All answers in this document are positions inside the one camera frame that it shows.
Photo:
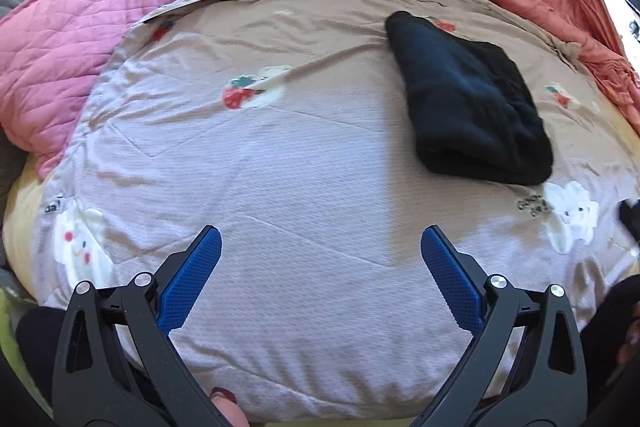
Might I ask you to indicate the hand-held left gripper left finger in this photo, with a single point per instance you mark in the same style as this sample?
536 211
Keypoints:
192 277

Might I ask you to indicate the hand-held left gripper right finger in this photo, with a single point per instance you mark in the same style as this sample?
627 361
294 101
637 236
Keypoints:
450 277

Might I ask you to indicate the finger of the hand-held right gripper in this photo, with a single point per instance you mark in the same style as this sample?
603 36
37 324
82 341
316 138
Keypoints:
631 219

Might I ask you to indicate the black sweater with orange cuffs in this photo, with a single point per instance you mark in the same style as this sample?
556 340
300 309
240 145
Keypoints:
465 107

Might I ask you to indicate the person's right hand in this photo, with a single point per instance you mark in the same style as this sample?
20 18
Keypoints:
631 347

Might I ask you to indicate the person's left hand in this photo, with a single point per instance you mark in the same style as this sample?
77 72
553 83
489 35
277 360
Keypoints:
229 409

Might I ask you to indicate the person's right leg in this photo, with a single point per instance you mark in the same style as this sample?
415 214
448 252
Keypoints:
607 312

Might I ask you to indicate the person's leg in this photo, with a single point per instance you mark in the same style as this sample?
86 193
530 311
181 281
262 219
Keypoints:
607 312
32 342

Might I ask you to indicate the printed beige quilt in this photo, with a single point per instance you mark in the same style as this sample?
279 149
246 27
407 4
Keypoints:
300 207

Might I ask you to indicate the person's left leg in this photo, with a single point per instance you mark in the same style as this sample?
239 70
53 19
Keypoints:
32 342

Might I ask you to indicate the lime green cloth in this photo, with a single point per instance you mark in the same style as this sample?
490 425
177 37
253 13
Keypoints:
10 357

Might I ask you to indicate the grey fleece cloth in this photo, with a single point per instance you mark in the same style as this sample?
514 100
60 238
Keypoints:
10 172

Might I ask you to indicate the pink quilted blanket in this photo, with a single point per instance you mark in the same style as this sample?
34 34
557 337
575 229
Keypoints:
75 32

